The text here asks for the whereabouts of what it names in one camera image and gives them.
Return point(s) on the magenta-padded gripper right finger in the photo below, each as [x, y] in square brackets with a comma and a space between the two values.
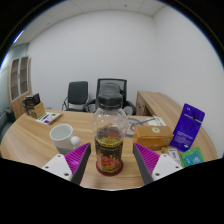
[147, 159]

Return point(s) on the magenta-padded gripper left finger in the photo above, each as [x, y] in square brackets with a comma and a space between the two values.
[76, 159]

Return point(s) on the clear black-capped drink bottle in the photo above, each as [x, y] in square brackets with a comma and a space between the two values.
[109, 150]

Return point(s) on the orange cardboard box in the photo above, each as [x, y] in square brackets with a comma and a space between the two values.
[152, 136]

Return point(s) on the small tan box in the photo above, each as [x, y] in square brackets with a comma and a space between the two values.
[174, 156]

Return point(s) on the grey and white mug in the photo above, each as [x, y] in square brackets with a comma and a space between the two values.
[61, 135]

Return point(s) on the white sheet with circle print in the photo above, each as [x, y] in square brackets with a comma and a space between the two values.
[133, 121]

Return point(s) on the green flat box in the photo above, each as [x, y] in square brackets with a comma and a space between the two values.
[192, 157]

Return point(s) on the white green purple leaflet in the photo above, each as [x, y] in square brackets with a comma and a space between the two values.
[49, 118]

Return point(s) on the purple hanging package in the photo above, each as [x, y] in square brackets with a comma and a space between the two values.
[186, 128]

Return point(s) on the black padded office chair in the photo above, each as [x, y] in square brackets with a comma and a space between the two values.
[77, 92]

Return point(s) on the stack of dark boxes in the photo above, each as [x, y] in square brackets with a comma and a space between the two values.
[33, 105]

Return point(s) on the black mesh office chair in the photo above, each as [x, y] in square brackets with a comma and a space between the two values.
[124, 87]

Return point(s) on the black sofa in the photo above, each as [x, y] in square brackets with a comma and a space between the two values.
[5, 121]

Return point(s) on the wooden shelf cabinet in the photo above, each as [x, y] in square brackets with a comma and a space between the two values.
[20, 96]

